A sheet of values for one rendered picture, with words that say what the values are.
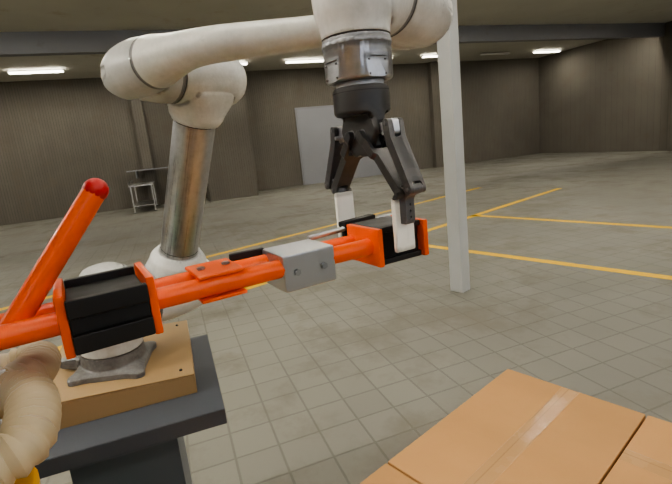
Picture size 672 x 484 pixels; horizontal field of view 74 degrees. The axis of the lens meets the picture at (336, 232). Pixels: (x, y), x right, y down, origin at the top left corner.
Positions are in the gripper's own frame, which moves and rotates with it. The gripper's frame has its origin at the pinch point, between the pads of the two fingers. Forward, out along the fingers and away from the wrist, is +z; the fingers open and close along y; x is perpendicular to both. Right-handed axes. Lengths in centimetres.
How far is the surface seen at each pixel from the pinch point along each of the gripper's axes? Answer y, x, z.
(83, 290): 0.2, -35.9, -1.4
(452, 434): -29, 40, 66
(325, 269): 4.6, -10.7, 1.6
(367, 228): 3.5, -3.3, -2.0
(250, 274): 4.5, -20.1, -0.1
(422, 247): 5.3, 4.2, 1.9
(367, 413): -121, 72, 121
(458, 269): -209, 232, 101
